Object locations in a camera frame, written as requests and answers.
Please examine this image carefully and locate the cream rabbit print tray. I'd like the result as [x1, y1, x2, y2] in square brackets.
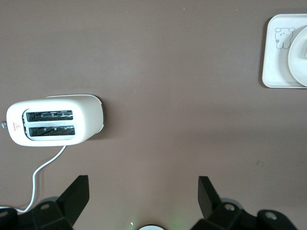
[261, 13, 307, 89]

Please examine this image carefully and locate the cream two-slot toaster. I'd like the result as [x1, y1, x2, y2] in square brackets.
[0, 93, 105, 148]

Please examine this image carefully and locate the white toaster power cable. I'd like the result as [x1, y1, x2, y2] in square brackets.
[13, 145, 67, 214]

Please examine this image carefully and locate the cream round plate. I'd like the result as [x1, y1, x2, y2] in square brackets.
[287, 25, 307, 88]

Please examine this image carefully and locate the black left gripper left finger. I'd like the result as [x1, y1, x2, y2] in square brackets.
[31, 175, 90, 230]

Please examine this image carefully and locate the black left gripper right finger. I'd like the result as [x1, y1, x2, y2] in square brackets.
[191, 176, 259, 230]

